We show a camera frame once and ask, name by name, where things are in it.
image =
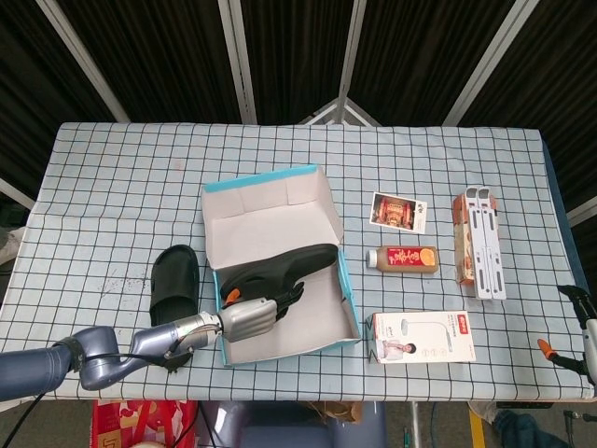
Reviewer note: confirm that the blue-grey chair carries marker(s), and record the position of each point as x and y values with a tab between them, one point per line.
280	434

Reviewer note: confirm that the black rubber slipper with tag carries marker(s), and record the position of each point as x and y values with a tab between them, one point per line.
175	280

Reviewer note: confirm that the brown drink bottle red label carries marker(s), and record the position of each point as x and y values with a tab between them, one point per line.
406	259

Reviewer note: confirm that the white triangular frame brace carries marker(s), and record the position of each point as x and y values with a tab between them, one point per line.
341	105

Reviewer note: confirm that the red patterned bag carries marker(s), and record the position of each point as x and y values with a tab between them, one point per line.
140	420

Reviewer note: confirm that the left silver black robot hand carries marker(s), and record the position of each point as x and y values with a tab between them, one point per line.
247	319

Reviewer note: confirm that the white folding laptop stand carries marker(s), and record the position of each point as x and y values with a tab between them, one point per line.
487	252

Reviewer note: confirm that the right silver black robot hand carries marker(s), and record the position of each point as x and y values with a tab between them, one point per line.
591	345

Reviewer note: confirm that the light blue shoe box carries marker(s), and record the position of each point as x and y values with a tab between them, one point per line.
308	326

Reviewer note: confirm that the white sneaker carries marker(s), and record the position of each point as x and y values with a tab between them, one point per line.
480	410

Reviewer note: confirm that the metal table leg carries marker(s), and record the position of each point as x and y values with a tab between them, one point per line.
415	424

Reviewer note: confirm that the brown paper bag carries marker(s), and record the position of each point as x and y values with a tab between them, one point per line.
340	410

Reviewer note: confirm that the white desk lamp box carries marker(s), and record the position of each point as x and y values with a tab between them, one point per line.
420	338

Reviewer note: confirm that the red temple photo postcard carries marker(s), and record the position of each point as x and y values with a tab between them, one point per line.
398	212

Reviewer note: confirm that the white metal frame bar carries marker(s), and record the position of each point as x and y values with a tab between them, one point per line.
79	53
490	60
583	212
351	60
238	60
16	193

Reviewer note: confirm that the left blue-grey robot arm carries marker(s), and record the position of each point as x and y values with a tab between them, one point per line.
98	359

